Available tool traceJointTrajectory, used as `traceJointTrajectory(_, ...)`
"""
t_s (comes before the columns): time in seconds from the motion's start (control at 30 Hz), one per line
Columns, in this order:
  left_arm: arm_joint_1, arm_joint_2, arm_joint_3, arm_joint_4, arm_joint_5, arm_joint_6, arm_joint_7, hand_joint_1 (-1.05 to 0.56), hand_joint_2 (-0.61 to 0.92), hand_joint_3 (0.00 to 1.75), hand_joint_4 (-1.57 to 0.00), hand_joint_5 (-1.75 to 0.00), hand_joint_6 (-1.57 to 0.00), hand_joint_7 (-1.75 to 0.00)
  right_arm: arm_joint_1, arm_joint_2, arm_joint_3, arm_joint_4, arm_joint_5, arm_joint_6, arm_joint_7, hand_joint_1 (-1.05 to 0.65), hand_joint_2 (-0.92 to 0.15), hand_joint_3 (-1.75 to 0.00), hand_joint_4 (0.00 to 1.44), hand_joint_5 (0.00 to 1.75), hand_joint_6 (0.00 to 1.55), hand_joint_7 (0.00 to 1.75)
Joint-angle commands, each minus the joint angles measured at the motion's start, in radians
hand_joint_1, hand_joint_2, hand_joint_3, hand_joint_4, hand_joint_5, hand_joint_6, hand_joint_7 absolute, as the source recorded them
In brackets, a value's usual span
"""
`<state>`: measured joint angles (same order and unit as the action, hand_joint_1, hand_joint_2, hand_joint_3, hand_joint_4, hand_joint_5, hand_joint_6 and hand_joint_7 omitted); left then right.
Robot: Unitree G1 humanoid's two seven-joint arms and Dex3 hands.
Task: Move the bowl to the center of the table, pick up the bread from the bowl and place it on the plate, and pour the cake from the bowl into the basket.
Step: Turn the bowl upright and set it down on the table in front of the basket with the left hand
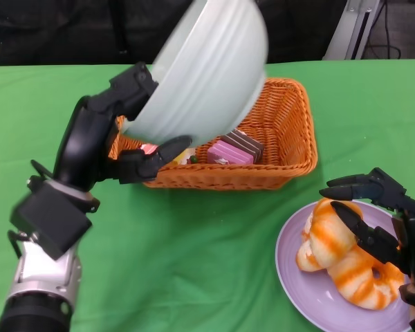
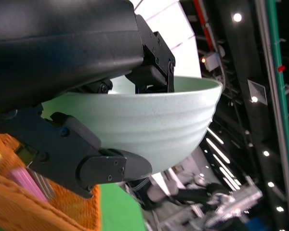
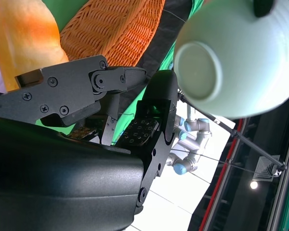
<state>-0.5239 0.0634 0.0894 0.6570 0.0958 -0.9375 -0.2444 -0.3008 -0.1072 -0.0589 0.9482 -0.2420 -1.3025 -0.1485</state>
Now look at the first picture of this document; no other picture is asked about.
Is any black floor cable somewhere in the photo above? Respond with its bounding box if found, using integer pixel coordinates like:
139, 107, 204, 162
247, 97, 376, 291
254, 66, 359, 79
364, 0, 402, 60

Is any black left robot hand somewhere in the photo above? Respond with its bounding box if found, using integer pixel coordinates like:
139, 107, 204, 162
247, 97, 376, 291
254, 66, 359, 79
53, 62, 194, 193

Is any black fabric backdrop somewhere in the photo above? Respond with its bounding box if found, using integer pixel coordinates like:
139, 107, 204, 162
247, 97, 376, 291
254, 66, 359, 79
0, 0, 347, 68

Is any red cake with cherries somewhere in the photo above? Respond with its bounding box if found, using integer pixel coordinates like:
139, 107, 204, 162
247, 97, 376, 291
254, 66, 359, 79
139, 142, 199, 167

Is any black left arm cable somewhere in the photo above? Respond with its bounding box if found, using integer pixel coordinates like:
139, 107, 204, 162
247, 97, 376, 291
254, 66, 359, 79
30, 158, 55, 181

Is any grey aluminium frame post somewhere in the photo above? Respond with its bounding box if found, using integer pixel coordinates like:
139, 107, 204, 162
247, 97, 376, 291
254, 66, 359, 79
320, 0, 380, 62

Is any lavender round plate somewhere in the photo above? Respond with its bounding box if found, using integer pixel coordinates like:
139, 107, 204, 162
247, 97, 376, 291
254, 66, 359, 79
274, 200, 415, 332

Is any orange wicker basket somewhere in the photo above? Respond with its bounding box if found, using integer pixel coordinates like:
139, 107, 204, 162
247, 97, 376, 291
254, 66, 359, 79
107, 77, 320, 192

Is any chocolate layered cake slice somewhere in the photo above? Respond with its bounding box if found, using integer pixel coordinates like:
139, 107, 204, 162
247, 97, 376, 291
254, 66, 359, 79
221, 129, 266, 162

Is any grey round bowl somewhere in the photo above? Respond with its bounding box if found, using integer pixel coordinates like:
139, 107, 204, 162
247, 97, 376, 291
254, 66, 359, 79
119, 0, 269, 148

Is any orange striped bread roll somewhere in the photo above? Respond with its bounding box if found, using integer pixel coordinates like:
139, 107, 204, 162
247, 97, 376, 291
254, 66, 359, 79
326, 241, 406, 310
295, 197, 365, 273

